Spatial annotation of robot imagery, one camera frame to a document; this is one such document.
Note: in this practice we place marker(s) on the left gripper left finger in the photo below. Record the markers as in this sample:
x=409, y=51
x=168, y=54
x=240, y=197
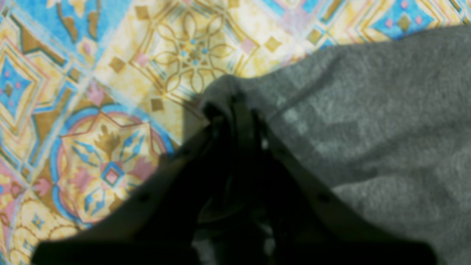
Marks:
x=156, y=225

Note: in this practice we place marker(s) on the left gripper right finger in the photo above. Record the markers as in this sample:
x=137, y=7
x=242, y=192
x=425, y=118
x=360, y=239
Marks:
x=310, y=225

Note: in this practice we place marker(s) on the grey T-shirt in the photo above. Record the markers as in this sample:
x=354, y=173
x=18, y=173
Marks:
x=386, y=125

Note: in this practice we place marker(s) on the patterned colourful tablecloth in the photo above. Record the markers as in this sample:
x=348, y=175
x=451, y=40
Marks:
x=95, y=94

